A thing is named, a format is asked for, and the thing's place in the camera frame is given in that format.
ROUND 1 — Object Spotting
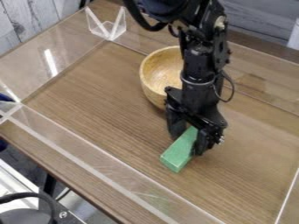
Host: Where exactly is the clear acrylic enclosure wall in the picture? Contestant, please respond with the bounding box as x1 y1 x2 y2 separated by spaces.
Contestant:
0 2 299 224

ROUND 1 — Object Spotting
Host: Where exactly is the black cable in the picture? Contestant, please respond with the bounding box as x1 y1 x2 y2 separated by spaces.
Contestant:
0 192 57 224

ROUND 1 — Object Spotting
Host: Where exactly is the green rectangular block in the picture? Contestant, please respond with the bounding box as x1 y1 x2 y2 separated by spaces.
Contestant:
160 126 197 173

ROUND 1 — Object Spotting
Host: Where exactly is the light brown wooden bowl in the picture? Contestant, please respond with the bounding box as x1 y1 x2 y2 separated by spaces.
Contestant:
139 45 183 110

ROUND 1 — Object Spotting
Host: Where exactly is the black table leg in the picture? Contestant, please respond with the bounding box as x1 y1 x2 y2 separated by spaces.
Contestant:
43 174 57 196

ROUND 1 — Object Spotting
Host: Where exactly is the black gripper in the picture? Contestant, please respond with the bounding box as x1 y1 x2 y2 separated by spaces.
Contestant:
164 78 228 156

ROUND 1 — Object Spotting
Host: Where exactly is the black metal bracket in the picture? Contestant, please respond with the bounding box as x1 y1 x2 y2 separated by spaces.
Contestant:
37 195 87 224

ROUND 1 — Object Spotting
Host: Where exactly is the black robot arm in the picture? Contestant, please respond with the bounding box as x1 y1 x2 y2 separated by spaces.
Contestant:
123 0 232 155

